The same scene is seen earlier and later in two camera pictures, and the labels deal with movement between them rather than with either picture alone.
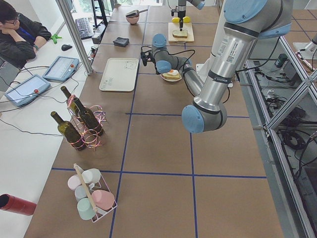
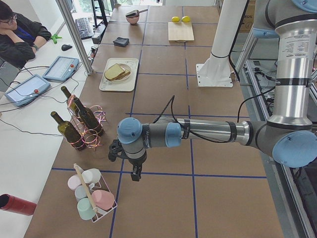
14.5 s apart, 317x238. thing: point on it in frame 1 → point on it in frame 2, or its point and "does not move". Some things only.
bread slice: [180, 34] → [113, 71]
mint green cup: [85, 209] does not move
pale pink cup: [74, 181] does not move
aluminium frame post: [65, 12] does not move
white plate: [170, 80] → [127, 68]
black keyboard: [84, 28] does not move
